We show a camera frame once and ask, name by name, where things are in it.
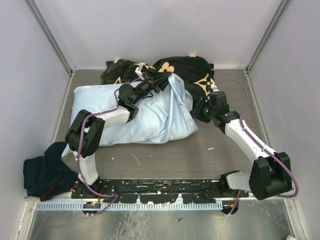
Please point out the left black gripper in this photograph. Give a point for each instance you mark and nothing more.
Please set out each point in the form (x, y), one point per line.
(159, 78)

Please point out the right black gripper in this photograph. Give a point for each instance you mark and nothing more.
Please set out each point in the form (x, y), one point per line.
(196, 111)

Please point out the right aluminium frame post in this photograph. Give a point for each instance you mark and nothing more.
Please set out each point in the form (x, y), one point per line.
(279, 12)

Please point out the black floral patterned cloth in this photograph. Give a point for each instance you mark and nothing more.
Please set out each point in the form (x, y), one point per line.
(195, 71)

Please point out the aluminium frame post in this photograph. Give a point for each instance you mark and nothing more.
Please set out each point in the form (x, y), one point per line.
(40, 19)
(279, 12)

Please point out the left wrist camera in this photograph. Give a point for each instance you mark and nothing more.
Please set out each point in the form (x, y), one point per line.
(140, 69)

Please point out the light blue pillowcase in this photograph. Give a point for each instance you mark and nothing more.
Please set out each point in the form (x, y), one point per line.
(161, 117)

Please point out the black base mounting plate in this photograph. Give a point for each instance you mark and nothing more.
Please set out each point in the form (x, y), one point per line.
(161, 191)

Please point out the dark navy cloth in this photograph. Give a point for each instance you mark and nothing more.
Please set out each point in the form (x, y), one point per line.
(47, 176)

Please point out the left aluminium frame post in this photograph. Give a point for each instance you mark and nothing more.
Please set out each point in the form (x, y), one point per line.
(40, 19)

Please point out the white slotted cable duct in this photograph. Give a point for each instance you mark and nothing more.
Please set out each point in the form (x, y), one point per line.
(95, 206)

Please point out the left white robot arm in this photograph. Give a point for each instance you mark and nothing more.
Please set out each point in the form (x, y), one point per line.
(84, 135)

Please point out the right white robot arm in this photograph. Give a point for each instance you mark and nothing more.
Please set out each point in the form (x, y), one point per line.
(270, 173)

